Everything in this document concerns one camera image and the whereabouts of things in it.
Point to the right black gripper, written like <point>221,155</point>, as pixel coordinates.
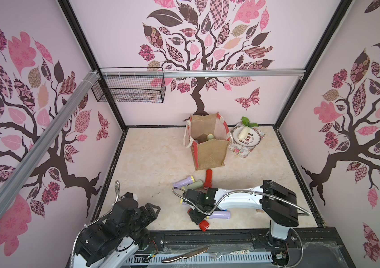
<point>192,206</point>

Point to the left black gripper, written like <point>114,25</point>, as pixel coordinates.
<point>146,219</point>

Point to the purple flashlight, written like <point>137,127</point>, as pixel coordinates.
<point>223,215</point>
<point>187,181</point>

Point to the red flashlight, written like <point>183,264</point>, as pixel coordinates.
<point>204,225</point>
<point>208,180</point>

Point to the brown jute tote bag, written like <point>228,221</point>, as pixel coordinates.
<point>207,154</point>

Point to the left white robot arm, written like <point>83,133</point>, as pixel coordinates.
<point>114,237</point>

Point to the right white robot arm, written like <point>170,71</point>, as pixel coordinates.
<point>277,201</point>

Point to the white toy radish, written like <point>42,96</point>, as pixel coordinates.
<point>247,124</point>

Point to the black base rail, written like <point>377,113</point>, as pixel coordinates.
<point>192,239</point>

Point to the grey slotted cable duct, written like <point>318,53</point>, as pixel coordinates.
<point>144,260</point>

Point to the black wire basket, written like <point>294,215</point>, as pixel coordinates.
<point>130,84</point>

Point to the horizontal aluminium rail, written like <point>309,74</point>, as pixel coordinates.
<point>207,73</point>

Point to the diagonal aluminium rail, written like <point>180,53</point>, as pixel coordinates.
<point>23,171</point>

